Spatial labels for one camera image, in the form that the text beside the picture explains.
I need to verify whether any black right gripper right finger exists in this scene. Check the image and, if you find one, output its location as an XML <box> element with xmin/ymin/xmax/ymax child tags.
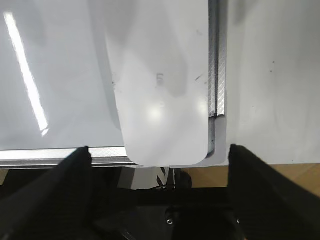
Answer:
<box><xmin>228</xmin><ymin>144</ymin><xmax>320</xmax><ymax>240</ymax></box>

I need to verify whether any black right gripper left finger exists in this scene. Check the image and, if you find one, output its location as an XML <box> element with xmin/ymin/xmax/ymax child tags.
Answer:
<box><xmin>0</xmin><ymin>146</ymin><xmax>93</xmax><ymax>240</ymax></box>

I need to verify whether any white whiteboard eraser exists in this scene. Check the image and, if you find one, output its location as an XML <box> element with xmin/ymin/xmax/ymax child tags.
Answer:
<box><xmin>102</xmin><ymin>0</ymin><xmax>209</xmax><ymax>167</ymax></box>

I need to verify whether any white board with grey frame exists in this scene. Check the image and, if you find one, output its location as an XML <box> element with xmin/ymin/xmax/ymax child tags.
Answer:
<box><xmin>0</xmin><ymin>0</ymin><xmax>228</xmax><ymax>169</ymax></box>

